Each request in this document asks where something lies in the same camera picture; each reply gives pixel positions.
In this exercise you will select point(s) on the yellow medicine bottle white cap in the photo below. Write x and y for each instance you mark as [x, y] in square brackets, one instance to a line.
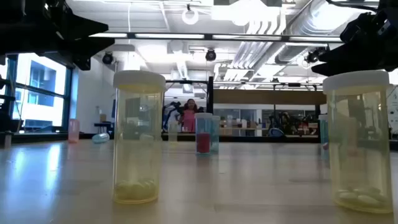
[138, 140]
[357, 140]

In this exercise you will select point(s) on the blue bottle with red contents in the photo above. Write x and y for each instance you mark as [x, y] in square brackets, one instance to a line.
[203, 143]

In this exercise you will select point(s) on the red medicine bottle white cap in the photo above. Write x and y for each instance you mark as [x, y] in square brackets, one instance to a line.
[73, 132]

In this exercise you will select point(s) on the large window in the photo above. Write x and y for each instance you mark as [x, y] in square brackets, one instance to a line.
[43, 93]

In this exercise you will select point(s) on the green medicine bottle white cap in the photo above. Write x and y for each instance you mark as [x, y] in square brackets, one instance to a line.
[216, 133]

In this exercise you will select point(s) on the black aluminium table frame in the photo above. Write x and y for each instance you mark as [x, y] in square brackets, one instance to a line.
[248, 139]

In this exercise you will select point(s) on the dark small desk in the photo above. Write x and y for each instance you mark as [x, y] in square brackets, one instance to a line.
[102, 124]

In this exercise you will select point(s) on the person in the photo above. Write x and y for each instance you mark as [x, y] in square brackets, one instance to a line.
[189, 123]

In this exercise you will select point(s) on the background wooden workbench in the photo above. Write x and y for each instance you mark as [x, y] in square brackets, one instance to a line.
[236, 131]

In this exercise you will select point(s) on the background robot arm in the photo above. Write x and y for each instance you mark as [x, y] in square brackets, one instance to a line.
[169, 112]

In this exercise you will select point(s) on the small cardboard box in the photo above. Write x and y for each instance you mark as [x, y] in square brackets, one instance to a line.
[103, 118]

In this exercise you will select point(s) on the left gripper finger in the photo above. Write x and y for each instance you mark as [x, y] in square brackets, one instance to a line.
[84, 28]
[90, 49]

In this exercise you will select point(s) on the long ceiling light strip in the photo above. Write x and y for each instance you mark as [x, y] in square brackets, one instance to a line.
[169, 36]

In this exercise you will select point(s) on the black ceiling spot lamp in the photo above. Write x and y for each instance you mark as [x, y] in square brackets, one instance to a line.
[315, 55]
[108, 58]
[210, 55]

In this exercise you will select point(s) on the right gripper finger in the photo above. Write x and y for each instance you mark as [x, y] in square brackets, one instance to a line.
[370, 31]
[357, 60]

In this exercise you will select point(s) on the blue round object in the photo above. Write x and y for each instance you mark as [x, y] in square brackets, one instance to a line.
[276, 132]

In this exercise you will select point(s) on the silver ventilation duct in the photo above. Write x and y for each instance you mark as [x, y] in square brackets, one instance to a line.
[314, 23]

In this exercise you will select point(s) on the blue medicine bottle white cap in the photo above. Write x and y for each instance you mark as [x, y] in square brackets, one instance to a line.
[323, 137]
[100, 138]

